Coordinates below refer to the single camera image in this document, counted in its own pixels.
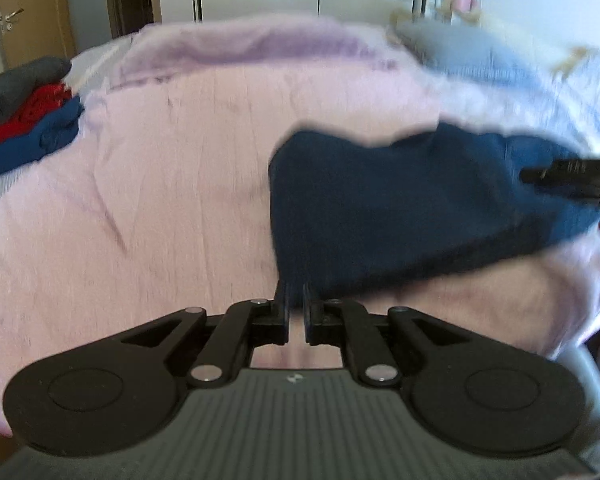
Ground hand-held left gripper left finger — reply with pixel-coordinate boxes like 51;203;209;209
122;280;292;387

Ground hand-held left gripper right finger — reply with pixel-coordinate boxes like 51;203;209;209
304;283;473;387

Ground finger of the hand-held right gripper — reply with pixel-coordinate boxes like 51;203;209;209
520;159;586;188

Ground blue denim jeans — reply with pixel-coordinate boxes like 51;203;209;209
269;121;600;301

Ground grey-blue pillow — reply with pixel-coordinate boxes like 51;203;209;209
395;20;546;86

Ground bed with pink sheet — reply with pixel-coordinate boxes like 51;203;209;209
0;15;600;436

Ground white round lidded bin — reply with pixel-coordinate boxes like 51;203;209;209
545;342;600;476

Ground lilac folded quilt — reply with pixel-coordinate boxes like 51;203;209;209
115;20;396;86

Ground blue garment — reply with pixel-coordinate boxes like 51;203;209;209
0;96;85;181

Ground red garment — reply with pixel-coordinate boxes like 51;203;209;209
0;84;73;151

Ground dark grey garment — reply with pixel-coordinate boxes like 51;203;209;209
0;56;72;126

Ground wooden door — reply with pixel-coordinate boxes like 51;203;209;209
0;0;76;78

